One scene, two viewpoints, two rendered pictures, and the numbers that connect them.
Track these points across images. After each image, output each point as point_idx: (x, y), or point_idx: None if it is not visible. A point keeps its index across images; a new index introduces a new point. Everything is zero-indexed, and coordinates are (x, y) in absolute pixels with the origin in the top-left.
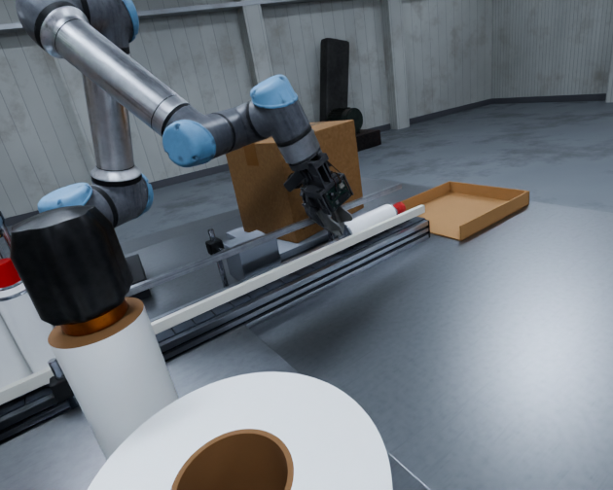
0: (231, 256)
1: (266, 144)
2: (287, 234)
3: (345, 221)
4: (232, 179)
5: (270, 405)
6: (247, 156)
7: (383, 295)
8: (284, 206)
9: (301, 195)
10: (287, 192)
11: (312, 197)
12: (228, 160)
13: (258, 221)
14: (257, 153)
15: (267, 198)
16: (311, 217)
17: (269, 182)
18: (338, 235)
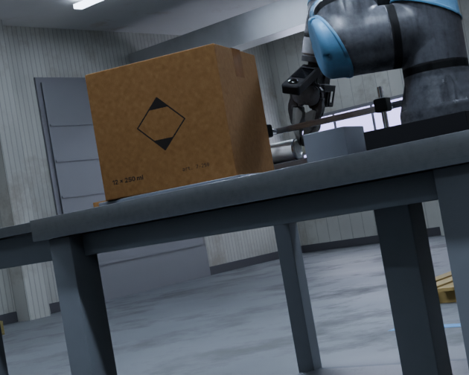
0: (354, 137)
1: (247, 54)
2: (269, 164)
3: (302, 131)
4: (223, 94)
5: None
6: (235, 64)
7: None
8: (263, 128)
9: (322, 90)
10: (263, 109)
11: (328, 91)
12: (219, 67)
13: (248, 153)
14: (242, 62)
15: (252, 120)
16: (323, 112)
17: (252, 98)
18: (294, 152)
